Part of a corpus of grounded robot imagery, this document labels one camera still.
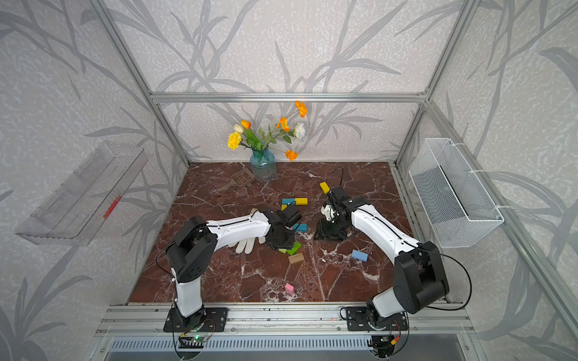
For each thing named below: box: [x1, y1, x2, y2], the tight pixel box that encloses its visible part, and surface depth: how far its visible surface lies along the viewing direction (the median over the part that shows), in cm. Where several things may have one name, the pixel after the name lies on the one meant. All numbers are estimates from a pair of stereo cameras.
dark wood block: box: [288, 251, 305, 264], surface depth 88 cm
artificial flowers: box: [227, 100, 308, 162], surface depth 98 cm
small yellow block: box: [319, 181, 331, 195], surface depth 113 cm
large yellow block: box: [294, 197, 308, 206], surface depth 107 cm
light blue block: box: [351, 248, 369, 263], surface depth 90 cm
